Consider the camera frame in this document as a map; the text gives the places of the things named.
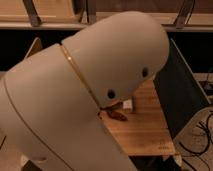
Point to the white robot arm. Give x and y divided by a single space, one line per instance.
50 102

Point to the white rectangular eraser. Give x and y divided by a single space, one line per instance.
128 105

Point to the dark brown oblong object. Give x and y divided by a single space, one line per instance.
116 115

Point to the black right divider panel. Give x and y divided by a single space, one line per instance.
182 98

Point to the wooden left divider panel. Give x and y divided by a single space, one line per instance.
35 47

